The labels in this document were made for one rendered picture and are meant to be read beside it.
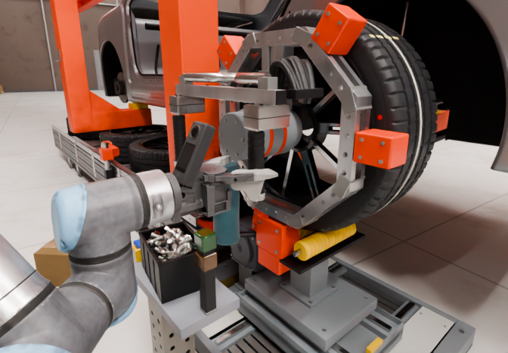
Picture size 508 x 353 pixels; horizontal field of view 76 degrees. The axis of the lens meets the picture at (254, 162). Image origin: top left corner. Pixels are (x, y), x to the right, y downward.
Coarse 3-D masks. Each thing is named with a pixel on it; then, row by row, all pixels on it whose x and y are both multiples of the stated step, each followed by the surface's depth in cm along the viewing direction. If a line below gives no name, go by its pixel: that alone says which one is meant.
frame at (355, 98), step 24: (240, 48) 98; (312, 48) 78; (240, 72) 102; (336, 72) 74; (360, 96) 72; (360, 120) 76; (240, 168) 112; (360, 168) 78; (336, 192) 79; (288, 216) 94; (312, 216) 87
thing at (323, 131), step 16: (304, 112) 102; (320, 112) 96; (320, 128) 93; (304, 144) 105; (320, 144) 95; (272, 160) 122; (288, 160) 106; (304, 160) 100; (336, 160) 92; (288, 176) 107; (304, 176) 123; (272, 192) 111; (288, 192) 111; (304, 192) 112; (320, 192) 98
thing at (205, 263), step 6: (198, 252) 75; (216, 252) 76; (198, 258) 75; (204, 258) 74; (210, 258) 74; (216, 258) 76; (198, 264) 75; (204, 264) 74; (210, 264) 75; (216, 264) 76; (204, 270) 74
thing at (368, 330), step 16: (240, 304) 128; (256, 304) 126; (256, 320) 121; (272, 320) 118; (368, 320) 115; (384, 320) 118; (400, 320) 115; (272, 336) 115; (288, 336) 108; (304, 336) 110; (352, 336) 111; (368, 336) 111; (384, 336) 109; (400, 336) 115; (288, 352) 110; (304, 352) 103; (320, 352) 104; (336, 352) 102; (352, 352) 104; (368, 352) 102; (384, 352) 108
